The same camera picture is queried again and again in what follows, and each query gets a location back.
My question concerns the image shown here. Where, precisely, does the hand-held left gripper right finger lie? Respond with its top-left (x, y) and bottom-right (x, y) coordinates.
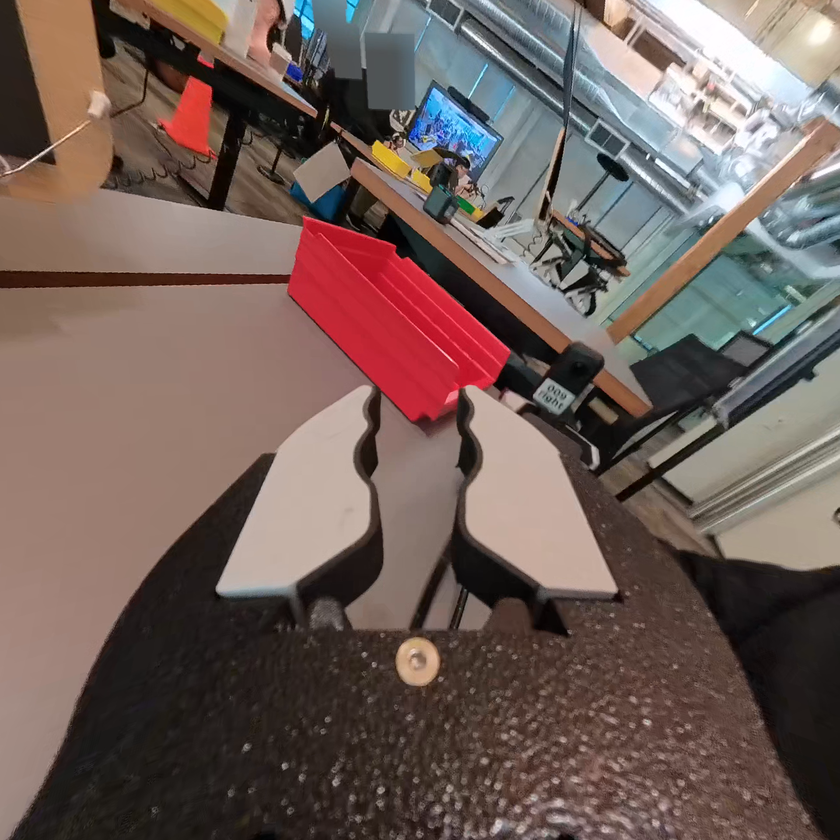
top-left (450, 386), bottom-right (620, 603)

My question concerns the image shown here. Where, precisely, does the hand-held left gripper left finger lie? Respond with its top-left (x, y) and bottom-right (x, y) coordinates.
top-left (215, 385), bottom-right (385, 601)

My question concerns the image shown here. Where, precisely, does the brown desk with equipment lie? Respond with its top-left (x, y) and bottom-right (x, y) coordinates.
top-left (525, 210), bottom-right (631, 316)

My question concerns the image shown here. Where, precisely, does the grey desk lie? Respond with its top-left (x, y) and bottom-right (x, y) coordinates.
top-left (0, 190), bottom-right (592, 834)

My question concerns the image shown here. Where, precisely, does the wooden-edged desk with black legs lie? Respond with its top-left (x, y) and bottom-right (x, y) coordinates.
top-left (115, 0), bottom-right (319, 211)

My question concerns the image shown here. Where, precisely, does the grey table with wooden edge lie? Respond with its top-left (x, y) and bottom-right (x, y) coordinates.
top-left (351, 157), bottom-right (651, 417)

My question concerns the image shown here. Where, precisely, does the black mesh chair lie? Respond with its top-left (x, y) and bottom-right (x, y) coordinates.
top-left (594, 333), bottom-right (778, 476)

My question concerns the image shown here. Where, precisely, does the empty red bin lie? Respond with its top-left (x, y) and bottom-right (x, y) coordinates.
top-left (287, 217), bottom-right (511, 422)

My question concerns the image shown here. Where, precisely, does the wood-edged panel on stand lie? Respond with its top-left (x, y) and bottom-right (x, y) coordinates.
top-left (535, 128), bottom-right (568, 227)

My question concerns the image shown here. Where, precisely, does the small yellow bin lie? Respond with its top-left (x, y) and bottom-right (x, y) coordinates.
top-left (371, 140), bottom-right (414, 178)

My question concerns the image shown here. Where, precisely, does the television screen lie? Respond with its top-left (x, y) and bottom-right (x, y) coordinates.
top-left (407, 80), bottom-right (505, 181)

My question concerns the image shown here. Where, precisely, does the person's black clothed torso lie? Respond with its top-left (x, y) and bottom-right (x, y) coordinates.
top-left (676, 551), bottom-right (840, 840)

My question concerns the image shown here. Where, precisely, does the orange traffic cone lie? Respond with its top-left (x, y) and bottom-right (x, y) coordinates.
top-left (157, 75), bottom-right (217, 158)

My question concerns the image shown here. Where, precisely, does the large yellow storage bin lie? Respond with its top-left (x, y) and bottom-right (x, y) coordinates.
top-left (151, 0), bottom-right (231, 44)

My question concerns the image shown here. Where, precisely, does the black panel with wooden back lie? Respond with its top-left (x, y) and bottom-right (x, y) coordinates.
top-left (0, 0), bottom-right (116, 203)

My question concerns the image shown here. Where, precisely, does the small black camera cube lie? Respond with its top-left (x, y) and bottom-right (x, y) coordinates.
top-left (423, 185), bottom-right (460, 225)

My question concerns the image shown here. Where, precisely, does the slanted wooden post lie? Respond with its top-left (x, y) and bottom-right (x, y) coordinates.
top-left (607, 118), bottom-right (840, 345)

